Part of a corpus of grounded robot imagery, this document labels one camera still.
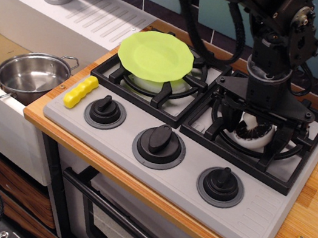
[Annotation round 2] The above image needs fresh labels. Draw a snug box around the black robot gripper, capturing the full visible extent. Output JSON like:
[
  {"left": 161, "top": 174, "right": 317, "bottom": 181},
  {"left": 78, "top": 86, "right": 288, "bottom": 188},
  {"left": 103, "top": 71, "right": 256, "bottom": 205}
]
[{"left": 215, "top": 65, "right": 315, "bottom": 158}]

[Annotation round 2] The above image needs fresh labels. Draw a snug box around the white toy mushroom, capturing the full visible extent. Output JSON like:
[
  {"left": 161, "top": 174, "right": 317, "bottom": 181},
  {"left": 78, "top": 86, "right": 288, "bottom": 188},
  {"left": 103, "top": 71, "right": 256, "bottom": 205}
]
[{"left": 230, "top": 113, "right": 276, "bottom": 151}]

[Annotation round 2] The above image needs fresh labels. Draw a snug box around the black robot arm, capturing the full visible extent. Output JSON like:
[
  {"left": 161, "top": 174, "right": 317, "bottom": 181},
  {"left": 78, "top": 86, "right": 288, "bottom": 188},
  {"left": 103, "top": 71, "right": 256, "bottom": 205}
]
[{"left": 179, "top": 0, "right": 318, "bottom": 164}]

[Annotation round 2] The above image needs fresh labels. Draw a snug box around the green plastic plate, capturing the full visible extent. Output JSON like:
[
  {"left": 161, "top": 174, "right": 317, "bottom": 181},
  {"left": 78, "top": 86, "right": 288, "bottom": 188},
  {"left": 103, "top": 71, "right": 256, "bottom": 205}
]
[{"left": 118, "top": 31, "right": 194, "bottom": 83}]

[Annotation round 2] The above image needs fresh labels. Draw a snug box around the stainless steel pot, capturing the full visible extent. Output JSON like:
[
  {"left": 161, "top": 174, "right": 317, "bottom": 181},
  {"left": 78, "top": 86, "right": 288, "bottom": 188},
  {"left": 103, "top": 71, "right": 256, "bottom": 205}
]
[{"left": 0, "top": 52, "right": 79, "bottom": 106}]

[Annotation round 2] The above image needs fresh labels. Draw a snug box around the white toy sink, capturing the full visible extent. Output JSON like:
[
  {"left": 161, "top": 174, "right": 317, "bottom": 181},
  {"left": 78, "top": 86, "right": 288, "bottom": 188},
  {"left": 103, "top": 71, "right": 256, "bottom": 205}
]
[{"left": 0, "top": 0, "right": 155, "bottom": 186}]

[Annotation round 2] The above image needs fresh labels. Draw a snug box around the black right burner grate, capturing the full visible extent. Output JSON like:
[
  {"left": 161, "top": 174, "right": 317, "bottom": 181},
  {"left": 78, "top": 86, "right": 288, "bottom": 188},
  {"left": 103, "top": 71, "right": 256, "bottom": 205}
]
[{"left": 180, "top": 71, "right": 318, "bottom": 195}]

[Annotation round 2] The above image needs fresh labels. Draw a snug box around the black burner grate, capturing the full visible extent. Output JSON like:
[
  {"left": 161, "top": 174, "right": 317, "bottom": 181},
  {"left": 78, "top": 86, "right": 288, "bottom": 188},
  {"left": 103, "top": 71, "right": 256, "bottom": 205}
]
[
  {"left": 180, "top": 71, "right": 318, "bottom": 195},
  {"left": 83, "top": 18, "right": 238, "bottom": 137}
]

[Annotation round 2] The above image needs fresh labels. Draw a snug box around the black right stove knob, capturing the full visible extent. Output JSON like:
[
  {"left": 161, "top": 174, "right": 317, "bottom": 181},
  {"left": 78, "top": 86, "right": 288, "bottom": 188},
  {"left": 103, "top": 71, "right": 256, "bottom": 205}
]
[{"left": 197, "top": 167, "right": 245, "bottom": 208}]

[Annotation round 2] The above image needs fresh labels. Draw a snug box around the black stove knob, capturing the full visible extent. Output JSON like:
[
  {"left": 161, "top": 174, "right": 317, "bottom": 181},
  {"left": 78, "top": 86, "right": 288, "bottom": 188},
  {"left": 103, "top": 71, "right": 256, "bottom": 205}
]
[
  {"left": 132, "top": 124, "right": 186, "bottom": 170},
  {"left": 197, "top": 167, "right": 245, "bottom": 208},
  {"left": 84, "top": 95, "right": 127, "bottom": 130}
]

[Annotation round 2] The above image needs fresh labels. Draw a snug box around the black left burner grate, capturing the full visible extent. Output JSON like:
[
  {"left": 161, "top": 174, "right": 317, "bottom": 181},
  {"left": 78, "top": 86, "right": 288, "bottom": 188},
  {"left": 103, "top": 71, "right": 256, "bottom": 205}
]
[{"left": 83, "top": 18, "right": 238, "bottom": 137}]

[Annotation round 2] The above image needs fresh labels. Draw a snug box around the grey toy stove top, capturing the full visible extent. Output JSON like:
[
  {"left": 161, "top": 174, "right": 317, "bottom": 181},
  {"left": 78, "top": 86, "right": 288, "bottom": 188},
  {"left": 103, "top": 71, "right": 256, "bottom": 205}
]
[{"left": 23, "top": 12, "right": 318, "bottom": 238}]

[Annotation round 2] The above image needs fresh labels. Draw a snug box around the black middle stove knob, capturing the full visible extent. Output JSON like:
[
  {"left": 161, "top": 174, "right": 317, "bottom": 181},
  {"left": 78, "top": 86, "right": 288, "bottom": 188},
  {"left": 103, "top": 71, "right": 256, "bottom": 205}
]
[{"left": 132, "top": 124, "right": 186, "bottom": 170}]

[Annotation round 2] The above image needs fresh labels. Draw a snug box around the black left stove knob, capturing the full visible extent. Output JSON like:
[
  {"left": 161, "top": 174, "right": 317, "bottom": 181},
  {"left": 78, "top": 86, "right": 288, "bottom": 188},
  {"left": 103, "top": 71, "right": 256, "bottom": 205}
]
[{"left": 84, "top": 95, "right": 127, "bottom": 130}]

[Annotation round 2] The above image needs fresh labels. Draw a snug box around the wooden drawer front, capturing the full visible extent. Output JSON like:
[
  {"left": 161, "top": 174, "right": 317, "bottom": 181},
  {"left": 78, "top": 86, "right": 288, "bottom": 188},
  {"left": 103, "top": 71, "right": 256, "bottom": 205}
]
[{"left": 0, "top": 153, "right": 57, "bottom": 238}]

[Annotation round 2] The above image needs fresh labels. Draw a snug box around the black oven door handle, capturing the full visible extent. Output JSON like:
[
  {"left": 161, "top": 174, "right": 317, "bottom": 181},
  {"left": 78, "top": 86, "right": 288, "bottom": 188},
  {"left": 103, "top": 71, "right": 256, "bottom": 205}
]
[{"left": 51, "top": 165, "right": 212, "bottom": 238}]

